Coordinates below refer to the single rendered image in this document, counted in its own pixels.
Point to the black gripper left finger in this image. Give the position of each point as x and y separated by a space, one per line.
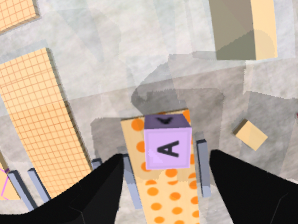
92 200

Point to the lilac letter cube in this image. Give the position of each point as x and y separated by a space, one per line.
167 141

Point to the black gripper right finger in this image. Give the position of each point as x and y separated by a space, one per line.
252 195

